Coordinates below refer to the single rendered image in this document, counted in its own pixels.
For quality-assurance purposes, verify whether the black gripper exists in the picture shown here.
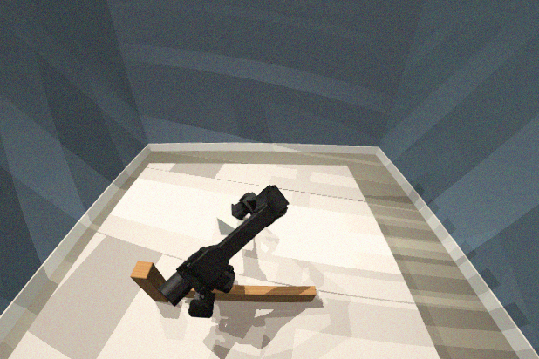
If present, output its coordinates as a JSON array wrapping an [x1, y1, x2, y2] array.
[[188, 290, 216, 319]]

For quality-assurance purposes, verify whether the brown wooden board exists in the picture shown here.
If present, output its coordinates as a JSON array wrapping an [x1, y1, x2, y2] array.
[[211, 285, 317, 302]]

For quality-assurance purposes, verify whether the wooden post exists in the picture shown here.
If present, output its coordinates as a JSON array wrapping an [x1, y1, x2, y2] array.
[[130, 261, 169, 303]]

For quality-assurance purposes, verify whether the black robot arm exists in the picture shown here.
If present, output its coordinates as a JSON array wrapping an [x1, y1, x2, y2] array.
[[159, 185, 290, 307]]

